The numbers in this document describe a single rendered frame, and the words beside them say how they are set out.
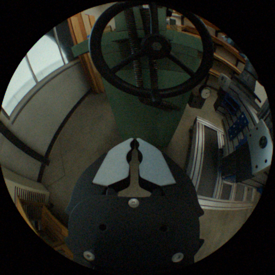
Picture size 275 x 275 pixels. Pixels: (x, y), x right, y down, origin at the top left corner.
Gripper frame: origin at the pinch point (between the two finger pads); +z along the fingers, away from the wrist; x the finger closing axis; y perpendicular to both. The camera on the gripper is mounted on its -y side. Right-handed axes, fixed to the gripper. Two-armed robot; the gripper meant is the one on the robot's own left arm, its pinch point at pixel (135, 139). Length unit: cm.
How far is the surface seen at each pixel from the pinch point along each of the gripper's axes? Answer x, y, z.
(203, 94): 30.8, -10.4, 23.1
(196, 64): 25.7, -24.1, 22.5
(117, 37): -5.1, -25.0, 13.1
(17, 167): -143, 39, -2
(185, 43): 18.9, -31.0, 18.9
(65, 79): -117, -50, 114
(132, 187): -2, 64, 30
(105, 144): -33, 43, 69
